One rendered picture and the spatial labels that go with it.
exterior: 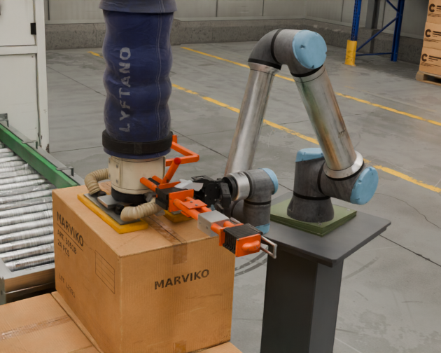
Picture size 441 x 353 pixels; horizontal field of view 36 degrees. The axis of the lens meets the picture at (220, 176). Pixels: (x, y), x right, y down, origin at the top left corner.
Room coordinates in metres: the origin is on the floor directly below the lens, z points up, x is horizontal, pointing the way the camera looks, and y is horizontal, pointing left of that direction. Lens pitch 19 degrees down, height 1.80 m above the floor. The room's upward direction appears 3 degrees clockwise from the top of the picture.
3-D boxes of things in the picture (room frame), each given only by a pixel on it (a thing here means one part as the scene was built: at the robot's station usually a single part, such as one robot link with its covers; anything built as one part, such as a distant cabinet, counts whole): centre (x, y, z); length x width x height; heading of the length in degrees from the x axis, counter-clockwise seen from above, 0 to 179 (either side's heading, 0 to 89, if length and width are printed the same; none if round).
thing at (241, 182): (2.02, -0.05, 1.07); 0.09 x 0.05 x 0.10; 35
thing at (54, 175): (3.79, 1.14, 0.60); 1.60 x 0.10 x 0.09; 35
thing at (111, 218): (2.05, 0.35, 0.97); 0.34 x 0.10 x 0.05; 34
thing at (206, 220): (1.72, 0.01, 1.07); 0.07 x 0.07 x 0.04; 34
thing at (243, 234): (1.60, -0.06, 1.07); 0.08 x 0.07 x 0.05; 34
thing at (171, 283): (2.09, 0.27, 0.74); 0.60 x 0.40 x 0.40; 33
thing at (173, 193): (1.89, 0.14, 1.07); 0.10 x 0.08 x 0.06; 124
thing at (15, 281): (2.38, 0.49, 0.58); 0.70 x 0.03 x 0.06; 125
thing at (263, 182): (2.07, -0.12, 1.06); 0.12 x 0.09 x 0.10; 125
